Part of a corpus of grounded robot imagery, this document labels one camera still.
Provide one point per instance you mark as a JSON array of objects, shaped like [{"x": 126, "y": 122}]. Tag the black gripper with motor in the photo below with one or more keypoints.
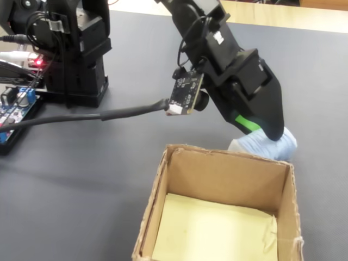
[{"x": 233, "y": 81}]

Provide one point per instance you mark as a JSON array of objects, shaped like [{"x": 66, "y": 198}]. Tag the light blue cloth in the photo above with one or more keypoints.
[{"x": 282, "y": 149}]

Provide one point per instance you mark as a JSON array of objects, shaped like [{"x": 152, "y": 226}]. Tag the black WOWROBO robot arm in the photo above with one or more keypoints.
[{"x": 89, "y": 54}]

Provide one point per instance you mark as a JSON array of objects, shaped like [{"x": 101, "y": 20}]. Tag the open cardboard box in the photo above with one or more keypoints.
[{"x": 223, "y": 176}]

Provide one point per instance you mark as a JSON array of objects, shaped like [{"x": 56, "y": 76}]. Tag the yellow paper box liner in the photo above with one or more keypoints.
[{"x": 212, "y": 233}]

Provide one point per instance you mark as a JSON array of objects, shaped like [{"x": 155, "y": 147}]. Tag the grey table mat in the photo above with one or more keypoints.
[{"x": 81, "y": 176}]

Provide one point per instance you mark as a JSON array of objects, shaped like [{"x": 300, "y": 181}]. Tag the blue USB circuit board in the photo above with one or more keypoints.
[{"x": 13, "y": 111}]

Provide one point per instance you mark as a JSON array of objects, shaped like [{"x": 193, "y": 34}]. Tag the black power plug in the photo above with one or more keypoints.
[{"x": 13, "y": 38}]

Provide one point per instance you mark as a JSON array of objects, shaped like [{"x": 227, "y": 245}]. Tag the black camera circuit board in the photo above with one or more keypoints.
[{"x": 186, "y": 92}]

